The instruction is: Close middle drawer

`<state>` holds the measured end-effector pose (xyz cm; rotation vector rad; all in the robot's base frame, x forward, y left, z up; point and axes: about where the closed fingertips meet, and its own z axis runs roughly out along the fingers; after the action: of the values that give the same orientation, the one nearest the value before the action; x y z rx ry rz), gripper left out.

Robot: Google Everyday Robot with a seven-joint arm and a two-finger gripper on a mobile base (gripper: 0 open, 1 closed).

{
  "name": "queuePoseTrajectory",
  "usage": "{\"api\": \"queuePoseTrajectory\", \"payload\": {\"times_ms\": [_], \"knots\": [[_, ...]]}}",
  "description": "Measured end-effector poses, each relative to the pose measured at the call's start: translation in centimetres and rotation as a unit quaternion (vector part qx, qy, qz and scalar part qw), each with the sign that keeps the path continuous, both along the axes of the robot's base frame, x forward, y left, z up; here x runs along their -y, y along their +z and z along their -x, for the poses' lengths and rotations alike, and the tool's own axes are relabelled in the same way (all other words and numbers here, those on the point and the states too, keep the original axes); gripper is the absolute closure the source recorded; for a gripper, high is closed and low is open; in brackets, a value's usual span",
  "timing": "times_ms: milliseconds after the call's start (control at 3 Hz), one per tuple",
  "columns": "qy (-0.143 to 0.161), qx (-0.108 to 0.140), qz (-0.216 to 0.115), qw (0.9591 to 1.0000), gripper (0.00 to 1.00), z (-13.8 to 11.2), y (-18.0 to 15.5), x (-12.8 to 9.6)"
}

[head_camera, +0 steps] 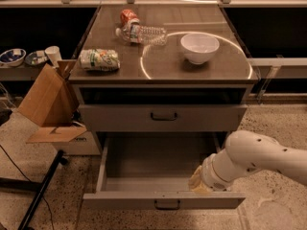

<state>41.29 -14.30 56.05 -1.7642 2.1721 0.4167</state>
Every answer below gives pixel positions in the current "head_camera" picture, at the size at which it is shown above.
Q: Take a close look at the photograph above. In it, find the black stand leg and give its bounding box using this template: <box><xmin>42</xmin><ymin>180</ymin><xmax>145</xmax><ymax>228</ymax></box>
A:
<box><xmin>0</xmin><ymin>150</ymin><xmax>67</xmax><ymax>230</ymax></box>

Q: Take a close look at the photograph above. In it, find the grey drawer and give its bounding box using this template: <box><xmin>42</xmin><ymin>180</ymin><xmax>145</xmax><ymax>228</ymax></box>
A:
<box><xmin>78</xmin><ymin>89</ymin><xmax>248</xmax><ymax>133</ymax></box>
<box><xmin>83</xmin><ymin>132</ymin><xmax>246</xmax><ymax>211</ymax></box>

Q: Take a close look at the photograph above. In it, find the green white chip bag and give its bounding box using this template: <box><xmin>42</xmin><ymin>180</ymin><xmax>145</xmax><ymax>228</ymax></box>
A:
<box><xmin>79</xmin><ymin>49</ymin><xmax>120</xmax><ymax>72</ymax></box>

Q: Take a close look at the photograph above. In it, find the open cardboard box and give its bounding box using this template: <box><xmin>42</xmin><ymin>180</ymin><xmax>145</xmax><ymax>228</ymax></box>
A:
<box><xmin>18</xmin><ymin>60</ymin><xmax>101</xmax><ymax>155</ymax></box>

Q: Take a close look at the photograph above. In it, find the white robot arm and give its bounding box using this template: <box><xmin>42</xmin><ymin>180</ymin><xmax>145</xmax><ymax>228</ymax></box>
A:
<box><xmin>188</xmin><ymin>130</ymin><xmax>307</xmax><ymax>195</ymax></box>

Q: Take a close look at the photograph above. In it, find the blue white bowl right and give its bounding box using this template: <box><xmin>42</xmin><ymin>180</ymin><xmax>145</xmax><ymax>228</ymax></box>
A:
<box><xmin>25</xmin><ymin>50</ymin><xmax>48</xmax><ymax>67</ymax></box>

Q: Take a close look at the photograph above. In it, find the clear plastic water bottle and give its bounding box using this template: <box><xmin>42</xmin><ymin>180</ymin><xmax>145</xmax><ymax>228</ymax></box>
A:
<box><xmin>115</xmin><ymin>24</ymin><xmax>167</xmax><ymax>45</ymax></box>

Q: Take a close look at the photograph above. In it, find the blue white bowl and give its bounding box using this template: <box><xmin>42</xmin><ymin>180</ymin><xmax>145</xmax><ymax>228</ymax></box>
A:
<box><xmin>25</xmin><ymin>50</ymin><xmax>48</xmax><ymax>67</ymax></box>
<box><xmin>0</xmin><ymin>48</ymin><xmax>26</xmax><ymax>67</ymax></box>

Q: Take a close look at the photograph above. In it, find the red soda can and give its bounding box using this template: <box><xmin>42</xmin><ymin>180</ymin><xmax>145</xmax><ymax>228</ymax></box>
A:
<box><xmin>120</xmin><ymin>9</ymin><xmax>140</xmax><ymax>26</ymax></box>

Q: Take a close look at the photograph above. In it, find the grey top drawer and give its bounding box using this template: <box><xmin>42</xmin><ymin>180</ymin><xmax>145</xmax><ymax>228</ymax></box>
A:
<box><xmin>78</xmin><ymin>89</ymin><xmax>248</xmax><ymax>133</ymax></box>

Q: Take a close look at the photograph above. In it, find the white paper cup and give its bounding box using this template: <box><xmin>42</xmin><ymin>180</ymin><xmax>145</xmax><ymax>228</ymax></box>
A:
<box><xmin>45</xmin><ymin>46</ymin><xmax>61</xmax><ymax>67</ymax></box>

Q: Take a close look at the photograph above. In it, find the blue white bowl left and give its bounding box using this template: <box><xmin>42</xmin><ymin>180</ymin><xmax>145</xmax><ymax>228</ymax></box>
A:
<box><xmin>0</xmin><ymin>48</ymin><xmax>26</xmax><ymax>67</ymax></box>

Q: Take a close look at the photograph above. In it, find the white ceramic bowl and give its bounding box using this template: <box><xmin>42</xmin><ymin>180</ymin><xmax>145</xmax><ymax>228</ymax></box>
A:
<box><xmin>180</xmin><ymin>33</ymin><xmax>220</xmax><ymax>65</ymax></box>

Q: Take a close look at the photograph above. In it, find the black floor cable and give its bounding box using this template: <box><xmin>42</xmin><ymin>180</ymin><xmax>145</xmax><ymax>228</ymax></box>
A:
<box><xmin>0</xmin><ymin>144</ymin><xmax>56</xmax><ymax>230</ymax></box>

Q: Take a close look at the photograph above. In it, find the grey drawer cabinet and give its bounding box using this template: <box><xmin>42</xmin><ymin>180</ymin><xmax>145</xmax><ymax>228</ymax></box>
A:
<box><xmin>67</xmin><ymin>4</ymin><xmax>259</xmax><ymax>151</ymax></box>

